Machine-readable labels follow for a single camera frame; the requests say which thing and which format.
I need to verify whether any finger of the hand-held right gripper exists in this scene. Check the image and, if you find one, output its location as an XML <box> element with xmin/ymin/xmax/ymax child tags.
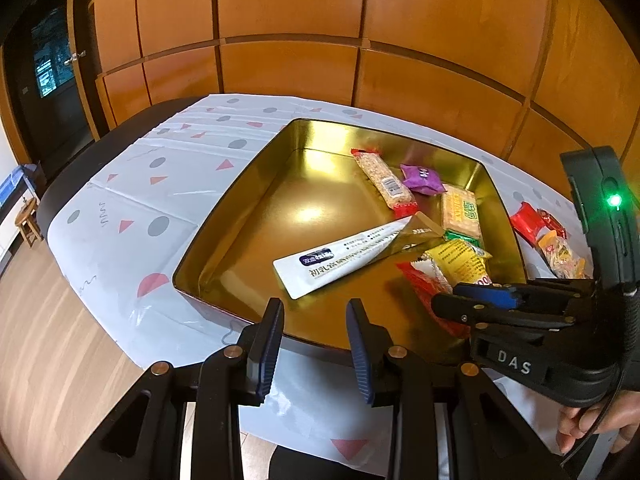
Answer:
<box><xmin>452</xmin><ymin>277</ymin><xmax>596</xmax><ymax>311</ymax></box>
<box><xmin>431</xmin><ymin>292</ymin><xmax>576</xmax><ymax>333</ymax></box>

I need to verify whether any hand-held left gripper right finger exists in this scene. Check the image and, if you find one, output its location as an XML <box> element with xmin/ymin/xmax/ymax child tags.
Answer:
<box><xmin>346</xmin><ymin>298</ymin><xmax>571</xmax><ymax>480</ymax></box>

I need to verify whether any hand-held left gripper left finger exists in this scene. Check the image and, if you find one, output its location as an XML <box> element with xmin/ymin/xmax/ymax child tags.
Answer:
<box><xmin>60</xmin><ymin>297</ymin><xmax>286</xmax><ymax>480</ymax></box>

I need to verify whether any red white packet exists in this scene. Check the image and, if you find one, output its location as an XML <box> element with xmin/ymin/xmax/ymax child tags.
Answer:
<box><xmin>395</xmin><ymin>252</ymin><xmax>473</xmax><ymax>338</ymax></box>

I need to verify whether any clear orange strip packet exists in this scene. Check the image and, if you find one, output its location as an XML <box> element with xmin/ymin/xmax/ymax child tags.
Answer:
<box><xmin>537</xmin><ymin>230</ymin><xmax>588</xmax><ymax>279</ymax></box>

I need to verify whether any small red candy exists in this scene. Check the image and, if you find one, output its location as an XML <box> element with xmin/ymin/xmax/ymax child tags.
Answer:
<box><xmin>537</xmin><ymin>208</ymin><xmax>568</xmax><ymax>241</ymax></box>

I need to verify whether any red gold print packet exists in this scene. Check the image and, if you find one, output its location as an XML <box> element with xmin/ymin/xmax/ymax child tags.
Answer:
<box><xmin>510</xmin><ymin>201</ymin><xmax>548</xmax><ymax>246</ymax></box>

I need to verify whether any green yellow cracker packet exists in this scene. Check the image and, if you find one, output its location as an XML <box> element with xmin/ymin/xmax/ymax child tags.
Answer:
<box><xmin>440</xmin><ymin>184</ymin><xmax>483</xmax><ymax>243</ymax></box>

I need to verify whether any white sachet packet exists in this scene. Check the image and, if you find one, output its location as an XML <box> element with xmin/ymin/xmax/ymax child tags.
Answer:
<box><xmin>272</xmin><ymin>211</ymin><xmax>445</xmax><ymax>300</ymax></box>

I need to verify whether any purple packet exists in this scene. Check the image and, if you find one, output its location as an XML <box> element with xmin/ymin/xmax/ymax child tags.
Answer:
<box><xmin>400</xmin><ymin>163</ymin><xmax>446</xmax><ymax>195</ymax></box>

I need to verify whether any grain bar clear packet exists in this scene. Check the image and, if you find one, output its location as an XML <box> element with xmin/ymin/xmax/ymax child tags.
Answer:
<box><xmin>351</xmin><ymin>148</ymin><xmax>420</xmax><ymax>219</ymax></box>

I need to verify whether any gold tin box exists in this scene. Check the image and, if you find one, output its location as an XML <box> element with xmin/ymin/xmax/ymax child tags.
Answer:
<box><xmin>171</xmin><ymin>118</ymin><xmax>528</xmax><ymax>366</ymax></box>

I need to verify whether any person's right hand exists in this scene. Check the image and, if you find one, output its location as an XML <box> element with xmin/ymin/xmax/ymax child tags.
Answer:
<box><xmin>556</xmin><ymin>395</ymin><xmax>640</xmax><ymax>456</ymax></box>

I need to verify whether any white patterned tablecloth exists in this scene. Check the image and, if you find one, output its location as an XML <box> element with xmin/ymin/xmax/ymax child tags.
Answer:
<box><xmin>47</xmin><ymin>92</ymin><xmax>598</xmax><ymax>463</ymax></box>

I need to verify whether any wooden stool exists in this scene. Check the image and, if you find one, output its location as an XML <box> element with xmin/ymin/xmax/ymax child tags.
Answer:
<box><xmin>14</xmin><ymin>197</ymin><xmax>46</xmax><ymax>248</ymax></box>

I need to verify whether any blue white object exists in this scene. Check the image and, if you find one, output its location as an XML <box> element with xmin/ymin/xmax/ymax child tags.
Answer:
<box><xmin>0</xmin><ymin>162</ymin><xmax>43</xmax><ymax>221</ymax></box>

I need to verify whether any dark door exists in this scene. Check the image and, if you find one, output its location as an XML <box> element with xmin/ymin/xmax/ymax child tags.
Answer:
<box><xmin>2</xmin><ymin>0</ymin><xmax>108</xmax><ymax>186</ymax></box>

